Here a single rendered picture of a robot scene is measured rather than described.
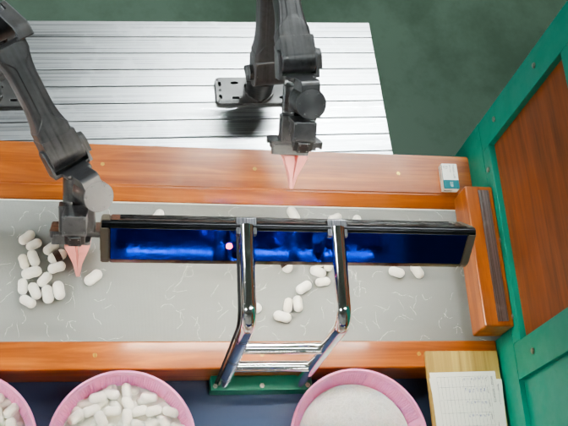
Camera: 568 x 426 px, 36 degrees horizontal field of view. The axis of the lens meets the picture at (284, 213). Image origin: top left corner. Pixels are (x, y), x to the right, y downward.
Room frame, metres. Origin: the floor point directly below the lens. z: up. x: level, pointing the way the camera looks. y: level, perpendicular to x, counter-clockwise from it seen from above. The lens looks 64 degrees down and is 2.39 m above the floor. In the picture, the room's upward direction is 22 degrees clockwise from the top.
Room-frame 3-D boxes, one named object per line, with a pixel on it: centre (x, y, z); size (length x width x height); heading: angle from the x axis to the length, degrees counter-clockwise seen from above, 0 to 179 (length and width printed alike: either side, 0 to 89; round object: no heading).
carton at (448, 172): (1.02, -0.30, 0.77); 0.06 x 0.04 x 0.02; 22
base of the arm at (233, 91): (1.11, 0.16, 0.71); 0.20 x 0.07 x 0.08; 116
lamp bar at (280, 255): (0.62, -0.03, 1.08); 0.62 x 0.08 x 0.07; 112
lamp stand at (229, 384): (0.54, -0.05, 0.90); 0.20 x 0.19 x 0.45; 112
